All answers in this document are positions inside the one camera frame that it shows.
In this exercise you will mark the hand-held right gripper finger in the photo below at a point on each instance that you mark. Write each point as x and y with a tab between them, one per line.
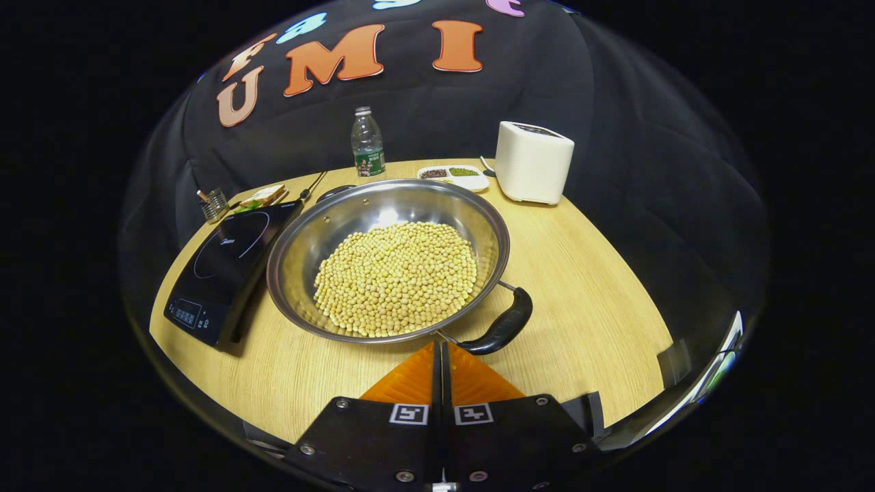
446	389
436	389

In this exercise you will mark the stainless steel pot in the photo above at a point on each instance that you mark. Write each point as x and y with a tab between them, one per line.
314	239

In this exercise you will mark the black induction cooktop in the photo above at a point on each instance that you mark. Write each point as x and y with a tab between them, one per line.
225	266

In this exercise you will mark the pile of soybeans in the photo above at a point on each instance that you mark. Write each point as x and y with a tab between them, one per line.
396	277

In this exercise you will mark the white divided dish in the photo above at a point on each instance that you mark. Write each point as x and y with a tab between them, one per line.
478	182

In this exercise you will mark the pile of red beans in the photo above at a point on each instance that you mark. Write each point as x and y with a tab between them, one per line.
433	173

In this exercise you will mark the pile of green beans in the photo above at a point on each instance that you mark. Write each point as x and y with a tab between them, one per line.
463	171

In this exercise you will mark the small black round dish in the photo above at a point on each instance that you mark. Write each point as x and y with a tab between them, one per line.
333	192

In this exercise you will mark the thin black stick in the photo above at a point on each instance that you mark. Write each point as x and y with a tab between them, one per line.
313	185

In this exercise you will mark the white toaster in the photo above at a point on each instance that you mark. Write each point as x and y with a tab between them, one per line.
533	164

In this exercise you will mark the clear plastic water bottle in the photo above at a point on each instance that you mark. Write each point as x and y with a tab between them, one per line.
368	147

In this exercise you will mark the sandwich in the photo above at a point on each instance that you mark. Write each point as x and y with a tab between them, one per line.
262	195

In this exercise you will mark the black backdrop cloth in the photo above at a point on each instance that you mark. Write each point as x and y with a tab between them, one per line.
547	82

